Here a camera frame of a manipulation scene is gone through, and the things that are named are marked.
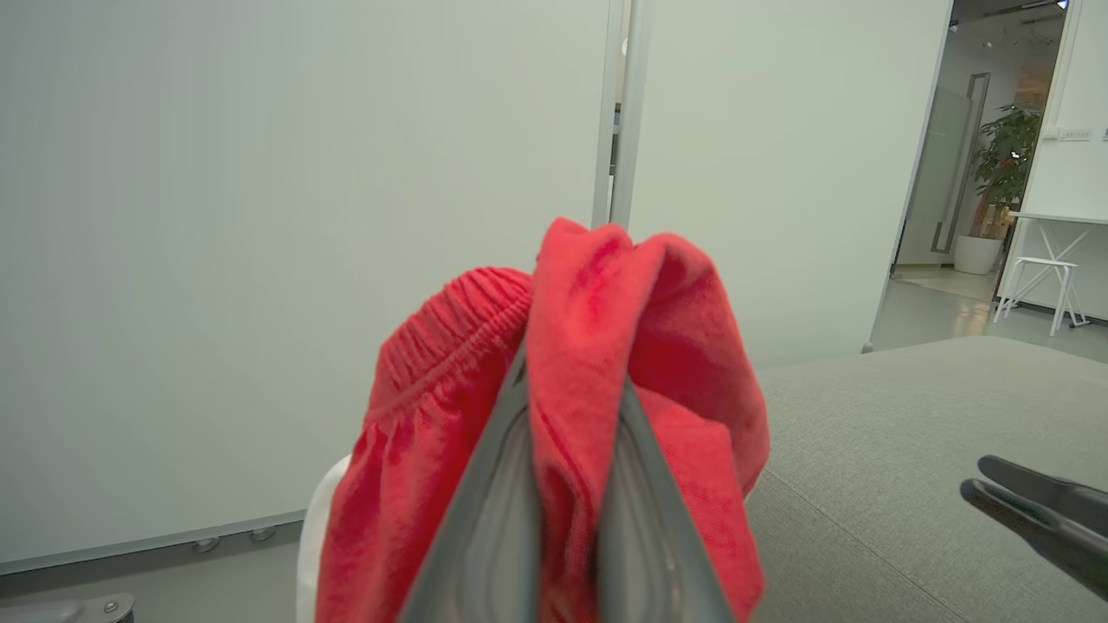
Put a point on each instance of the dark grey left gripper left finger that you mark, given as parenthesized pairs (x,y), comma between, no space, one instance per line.
(485,536)

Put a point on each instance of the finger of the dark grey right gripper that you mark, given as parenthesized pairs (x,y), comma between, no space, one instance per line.
(1052,493)
(1039,532)

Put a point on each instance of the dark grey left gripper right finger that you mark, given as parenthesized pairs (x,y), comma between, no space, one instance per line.
(649,554)

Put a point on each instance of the red shorts with elastic waistband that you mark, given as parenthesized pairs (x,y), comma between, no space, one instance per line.
(589,329)

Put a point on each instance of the grey fabric sofa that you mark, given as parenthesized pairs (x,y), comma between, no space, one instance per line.
(874,450)

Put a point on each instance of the white stool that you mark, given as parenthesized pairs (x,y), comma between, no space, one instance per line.
(1043,281)

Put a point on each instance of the small grey panel glide foot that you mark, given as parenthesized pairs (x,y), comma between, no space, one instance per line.
(205,544)
(262,533)

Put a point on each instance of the white plant pot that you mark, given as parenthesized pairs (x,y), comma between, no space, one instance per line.
(978,255)

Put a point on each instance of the white table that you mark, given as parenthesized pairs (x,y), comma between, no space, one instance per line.
(1060,223)

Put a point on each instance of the green potted plant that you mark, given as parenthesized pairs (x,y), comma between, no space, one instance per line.
(1008,160)

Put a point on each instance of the white partition panel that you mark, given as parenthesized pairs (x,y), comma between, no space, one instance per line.
(779,173)
(286,260)

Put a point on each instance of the grey partition leg with caster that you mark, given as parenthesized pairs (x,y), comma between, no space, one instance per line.
(78,610)

